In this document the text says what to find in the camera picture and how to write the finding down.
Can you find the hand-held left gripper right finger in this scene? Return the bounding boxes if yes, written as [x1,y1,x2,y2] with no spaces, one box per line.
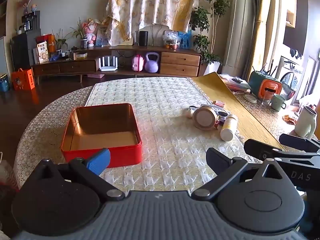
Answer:
[191,147,288,201]

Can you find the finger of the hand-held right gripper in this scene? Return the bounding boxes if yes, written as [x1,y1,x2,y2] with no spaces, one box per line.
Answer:
[279,133,320,153]
[244,139,320,163]

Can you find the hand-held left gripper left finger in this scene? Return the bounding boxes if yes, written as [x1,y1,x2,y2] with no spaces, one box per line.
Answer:
[37,148,125,202]

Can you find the red tin box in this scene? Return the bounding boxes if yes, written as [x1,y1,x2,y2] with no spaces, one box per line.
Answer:
[61,103,142,168]

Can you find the white yellow bottle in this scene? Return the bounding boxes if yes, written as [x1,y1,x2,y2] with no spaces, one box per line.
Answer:
[220,114,239,142]

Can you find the cream jug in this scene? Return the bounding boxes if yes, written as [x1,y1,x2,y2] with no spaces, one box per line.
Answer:
[294,106,318,138]

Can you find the orange snack wrapper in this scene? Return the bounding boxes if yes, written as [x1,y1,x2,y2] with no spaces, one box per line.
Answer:
[282,114,298,125]

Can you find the green mug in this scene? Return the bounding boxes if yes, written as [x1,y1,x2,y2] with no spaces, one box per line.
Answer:
[271,94,287,112]

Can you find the yellow wood-pattern table mat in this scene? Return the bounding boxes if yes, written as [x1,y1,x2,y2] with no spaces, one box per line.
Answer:
[191,72,285,150]

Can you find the washing machine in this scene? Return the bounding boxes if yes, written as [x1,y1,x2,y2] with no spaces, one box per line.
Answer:
[277,56,304,100]

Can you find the green orange storage case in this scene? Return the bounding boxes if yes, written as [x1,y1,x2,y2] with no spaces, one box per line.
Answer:
[247,70,283,100]

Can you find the stack of flat packets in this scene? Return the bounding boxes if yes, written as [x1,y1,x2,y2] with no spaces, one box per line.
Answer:
[219,74,252,92]

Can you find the beige lace tablecloth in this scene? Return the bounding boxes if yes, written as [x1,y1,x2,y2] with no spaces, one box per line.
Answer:
[14,85,315,188]

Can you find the white planter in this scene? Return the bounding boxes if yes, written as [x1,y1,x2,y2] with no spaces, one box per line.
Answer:
[199,60,222,77]

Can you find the white router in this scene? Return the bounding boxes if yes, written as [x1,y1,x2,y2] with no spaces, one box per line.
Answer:
[98,56,118,72]

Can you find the wooden tv cabinet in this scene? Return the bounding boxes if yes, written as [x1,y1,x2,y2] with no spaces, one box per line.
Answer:
[31,44,203,84]

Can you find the pink toy case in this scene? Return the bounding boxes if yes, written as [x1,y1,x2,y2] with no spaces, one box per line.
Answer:
[132,54,146,72]

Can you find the orange gift bag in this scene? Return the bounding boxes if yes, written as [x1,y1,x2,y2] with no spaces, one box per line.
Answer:
[11,68,35,91]

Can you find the purple kettlebell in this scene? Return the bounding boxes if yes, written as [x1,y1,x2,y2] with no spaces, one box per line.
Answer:
[144,52,160,73]

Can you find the yellow curtain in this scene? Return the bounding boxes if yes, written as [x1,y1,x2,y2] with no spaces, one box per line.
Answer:
[246,0,283,80]

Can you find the orchid in patterned pot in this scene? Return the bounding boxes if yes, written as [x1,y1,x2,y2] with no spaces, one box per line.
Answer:
[70,17,89,49]

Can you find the coffee picture snack box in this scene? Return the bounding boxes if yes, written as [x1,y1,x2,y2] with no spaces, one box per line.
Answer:
[37,41,50,64]

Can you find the teal can pack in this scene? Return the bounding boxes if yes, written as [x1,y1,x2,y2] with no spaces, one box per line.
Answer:
[0,74,10,92]

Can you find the blue picture box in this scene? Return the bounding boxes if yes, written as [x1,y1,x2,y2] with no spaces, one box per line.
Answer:
[178,31,193,49]

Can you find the small leafy potted plant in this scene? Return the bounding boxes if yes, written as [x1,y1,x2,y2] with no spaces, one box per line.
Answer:
[51,29,69,53]

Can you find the orange box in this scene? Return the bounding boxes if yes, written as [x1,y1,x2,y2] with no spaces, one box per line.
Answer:
[36,34,57,53]

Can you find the pink doll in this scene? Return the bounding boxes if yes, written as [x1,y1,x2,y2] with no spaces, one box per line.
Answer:
[82,17,99,47]

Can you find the black cylinder speaker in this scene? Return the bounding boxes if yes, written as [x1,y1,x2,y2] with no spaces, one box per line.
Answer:
[138,30,149,47]

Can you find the clear bag of fruit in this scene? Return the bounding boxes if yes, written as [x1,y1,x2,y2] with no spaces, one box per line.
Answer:
[162,31,181,50]

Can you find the black cabinet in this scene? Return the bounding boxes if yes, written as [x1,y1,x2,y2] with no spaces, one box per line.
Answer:
[10,29,42,72]

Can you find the green potted tree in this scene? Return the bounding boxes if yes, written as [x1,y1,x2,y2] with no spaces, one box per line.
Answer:
[189,0,230,64]

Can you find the white curved panel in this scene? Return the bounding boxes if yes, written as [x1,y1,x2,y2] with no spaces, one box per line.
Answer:
[136,24,173,46]

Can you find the black coffee machine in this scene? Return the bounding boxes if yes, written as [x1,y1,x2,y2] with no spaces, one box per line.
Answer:
[19,10,41,33]

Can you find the floral hanging sheet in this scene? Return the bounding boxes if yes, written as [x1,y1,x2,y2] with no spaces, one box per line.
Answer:
[105,0,202,47]

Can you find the pink flower vase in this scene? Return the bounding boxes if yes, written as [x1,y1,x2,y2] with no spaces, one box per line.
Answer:
[16,0,40,15]

